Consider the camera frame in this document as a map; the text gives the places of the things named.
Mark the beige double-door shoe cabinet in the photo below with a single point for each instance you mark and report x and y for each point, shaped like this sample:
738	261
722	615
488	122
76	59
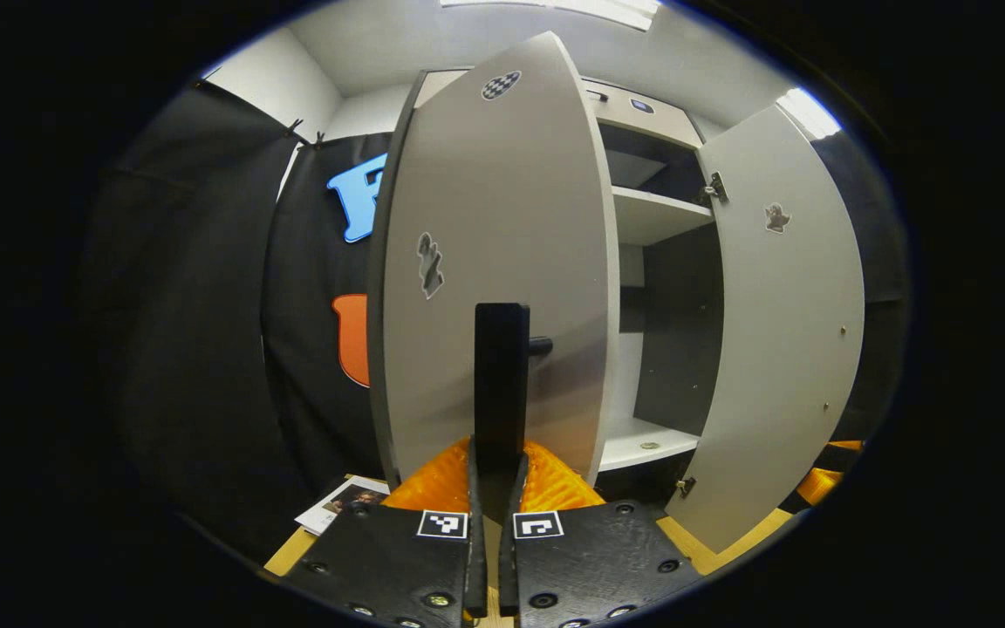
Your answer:
677	331

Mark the white cabinet shelf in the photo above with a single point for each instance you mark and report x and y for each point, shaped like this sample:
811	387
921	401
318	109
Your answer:
633	447
651	214

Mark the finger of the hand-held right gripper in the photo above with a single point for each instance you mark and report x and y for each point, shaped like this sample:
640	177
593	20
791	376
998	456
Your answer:
847	446
819	487

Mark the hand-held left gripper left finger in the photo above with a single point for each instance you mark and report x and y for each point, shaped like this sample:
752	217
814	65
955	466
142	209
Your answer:
475	567

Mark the white photo book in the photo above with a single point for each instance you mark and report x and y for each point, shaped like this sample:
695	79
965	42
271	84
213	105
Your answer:
341	506

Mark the beige shoe cabinet door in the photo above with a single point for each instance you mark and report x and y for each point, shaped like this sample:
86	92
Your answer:
782	349
502	192

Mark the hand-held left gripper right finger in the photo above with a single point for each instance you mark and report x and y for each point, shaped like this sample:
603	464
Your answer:
509	567

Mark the ceiling light panel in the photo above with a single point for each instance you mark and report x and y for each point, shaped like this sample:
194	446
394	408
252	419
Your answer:
808	113
555	10

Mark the metal door hinge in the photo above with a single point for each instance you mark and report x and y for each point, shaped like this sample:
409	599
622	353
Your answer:
715	187
686	487

